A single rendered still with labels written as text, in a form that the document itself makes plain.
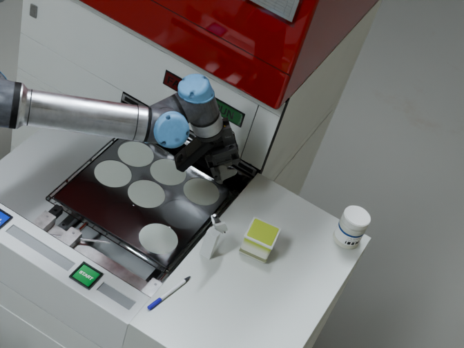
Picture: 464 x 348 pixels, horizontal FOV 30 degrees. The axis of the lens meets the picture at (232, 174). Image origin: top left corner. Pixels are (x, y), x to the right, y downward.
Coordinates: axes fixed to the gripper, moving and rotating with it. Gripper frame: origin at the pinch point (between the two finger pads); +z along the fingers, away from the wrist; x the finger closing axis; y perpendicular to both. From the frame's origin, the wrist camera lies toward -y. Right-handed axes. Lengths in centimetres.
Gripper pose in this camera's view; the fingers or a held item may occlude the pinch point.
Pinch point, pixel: (217, 180)
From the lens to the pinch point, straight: 221.3
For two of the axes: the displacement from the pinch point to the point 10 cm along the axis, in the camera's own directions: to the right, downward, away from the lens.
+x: -1.9, -7.5, 6.4
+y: 9.6, -2.8, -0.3
